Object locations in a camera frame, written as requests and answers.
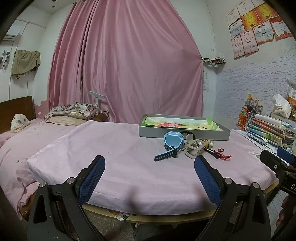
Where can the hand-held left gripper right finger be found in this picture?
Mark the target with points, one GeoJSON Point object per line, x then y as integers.
{"type": "Point", "coordinates": [207, 183]}

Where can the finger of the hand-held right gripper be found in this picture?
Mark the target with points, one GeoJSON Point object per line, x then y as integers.
{"type": "Point", "coordinates": [286, 155]}
{"type": "Point", "coordinates": [274, 161]}

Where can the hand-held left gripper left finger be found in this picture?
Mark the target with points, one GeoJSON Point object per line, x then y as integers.
{"type": "Point", "coordinates": [92, 180]}

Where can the blue smartwatch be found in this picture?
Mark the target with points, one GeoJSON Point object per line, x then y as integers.
{"type": "Point", "coordinates": [172, 140]}

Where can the grey box with colourful lining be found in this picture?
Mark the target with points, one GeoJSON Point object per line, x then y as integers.
{"type": "Point", "coordinates": [180, 134]}

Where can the person's right hand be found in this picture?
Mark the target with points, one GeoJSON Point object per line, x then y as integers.
{"type": "Point", "coordinates": [283, 213]}

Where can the stack of books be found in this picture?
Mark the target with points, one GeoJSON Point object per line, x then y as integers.
{"type": "Point", "coordinates": [266, 132]}

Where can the beige wristwatch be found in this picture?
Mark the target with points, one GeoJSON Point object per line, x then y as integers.
{"type": "Point", "coordinates": [193, 149]}

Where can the pink blanket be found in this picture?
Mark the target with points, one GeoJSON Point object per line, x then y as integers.
{"type": "Point", "coordinates": [129, 162]}

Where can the white tissue pack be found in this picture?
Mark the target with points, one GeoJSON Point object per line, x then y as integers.
{"type": "Point", "coordinates": [281, 107]}

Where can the snack bag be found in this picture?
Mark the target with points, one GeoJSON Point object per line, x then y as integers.
{"type": "Point", "coordinates": [292, 97]}

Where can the beige pillow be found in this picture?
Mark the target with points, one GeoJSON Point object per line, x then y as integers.
{"type": "Point", "coordinates": [64, 120]}

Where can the floral pillow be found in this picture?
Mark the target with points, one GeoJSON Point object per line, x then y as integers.
{"type": "Point", "coordinates": [69, 109]}

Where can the pink bed sheet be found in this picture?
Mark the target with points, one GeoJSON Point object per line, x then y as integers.
{"type": "Point", "coordinates": [13, 150]}

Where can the white plush pillow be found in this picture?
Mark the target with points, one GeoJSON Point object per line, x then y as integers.
{"type": "Point", "coordinates": [19, 122]}

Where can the wooden headboard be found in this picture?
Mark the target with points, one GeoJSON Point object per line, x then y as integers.
{"type": "Point", "coordinates": [16, 106]}

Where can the pink curtain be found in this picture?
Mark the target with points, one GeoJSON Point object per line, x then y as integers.
{"type": "Point", "coordinates": [127, 58]}

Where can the green hanging cloth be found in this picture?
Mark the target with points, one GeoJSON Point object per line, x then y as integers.
{"type": "Point", "coordinates": [25, 61]}

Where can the white air conditioner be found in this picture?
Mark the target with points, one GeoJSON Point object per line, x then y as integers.
{"type": "Point", "coordinates": [10, 38]}

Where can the small wall calendar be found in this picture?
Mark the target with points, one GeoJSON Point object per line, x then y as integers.
{"type": "Point", "coordinates": [205, 81]}

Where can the group of wall certificates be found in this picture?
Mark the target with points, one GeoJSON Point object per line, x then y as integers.
{"type": "Point", "coordinates": [252, 25]}

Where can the white wall bracket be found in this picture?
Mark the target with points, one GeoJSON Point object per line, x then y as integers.
{"type": "Point", "coordinates": [4, 59]}

